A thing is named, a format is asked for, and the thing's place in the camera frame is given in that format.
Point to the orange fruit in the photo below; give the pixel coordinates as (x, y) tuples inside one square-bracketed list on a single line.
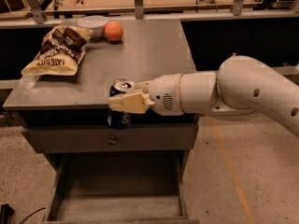
[(113, 31)]

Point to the blue pepsi can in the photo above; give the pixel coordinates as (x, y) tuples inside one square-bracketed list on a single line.
[(115, 119)]

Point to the grey upper drawer with knob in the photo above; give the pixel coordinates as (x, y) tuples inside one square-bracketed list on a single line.
[(81, 139)]

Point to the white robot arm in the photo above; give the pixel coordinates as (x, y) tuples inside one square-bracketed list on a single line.
[(241, 88)]

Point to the white plastic bowl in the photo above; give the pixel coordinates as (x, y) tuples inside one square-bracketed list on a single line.
[(95, 23)]

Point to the wooden workbench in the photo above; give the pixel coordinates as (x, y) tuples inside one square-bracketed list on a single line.
[(42, 10)]

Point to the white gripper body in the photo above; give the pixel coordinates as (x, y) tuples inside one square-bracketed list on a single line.
[(165, 93)]

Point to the grey drawer cabinet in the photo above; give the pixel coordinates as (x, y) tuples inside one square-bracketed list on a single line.
[(149, 49)]

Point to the yellow brown chip bag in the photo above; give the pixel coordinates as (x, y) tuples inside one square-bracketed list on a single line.
[(61, 52)]

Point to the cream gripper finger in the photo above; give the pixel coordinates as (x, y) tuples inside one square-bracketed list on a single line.
[(144, 86), (136, 102)]

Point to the open grey middle drawer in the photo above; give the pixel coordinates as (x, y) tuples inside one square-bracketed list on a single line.
[(119, 188)]

